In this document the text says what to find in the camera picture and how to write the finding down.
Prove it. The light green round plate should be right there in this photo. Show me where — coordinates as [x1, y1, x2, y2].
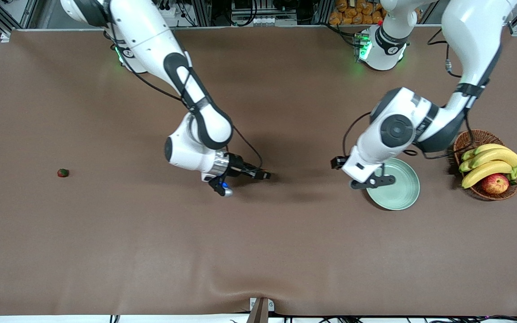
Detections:
[366, 158, 421, 211]

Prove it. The brown table cover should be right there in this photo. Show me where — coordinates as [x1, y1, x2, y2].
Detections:
[0, 25, 517, 317]

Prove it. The brown wicker basket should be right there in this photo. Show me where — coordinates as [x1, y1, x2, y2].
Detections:
[454, 129, 517, 201]

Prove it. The red yellow apple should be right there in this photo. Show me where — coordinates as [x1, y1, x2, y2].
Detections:
[482, 173, 510, 195]

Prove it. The white terminal strip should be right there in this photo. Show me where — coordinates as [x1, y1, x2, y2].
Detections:
[232, 17, 297, 26]

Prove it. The pile of brown bread rolls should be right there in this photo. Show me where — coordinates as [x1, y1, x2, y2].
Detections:
[329, 0, 387, 25]

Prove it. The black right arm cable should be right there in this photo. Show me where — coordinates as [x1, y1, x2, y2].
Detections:
[110, 43, 263, 171]

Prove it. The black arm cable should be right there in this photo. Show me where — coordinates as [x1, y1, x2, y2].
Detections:
[342, 27, 477, 160]
[110, 43, 263, 171]

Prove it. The metal table bracket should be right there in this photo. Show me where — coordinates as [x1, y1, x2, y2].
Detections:
[250, 297, 275, 312]

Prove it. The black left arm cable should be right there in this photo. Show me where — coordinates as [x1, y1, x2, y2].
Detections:
[342, 27, 477, 160]

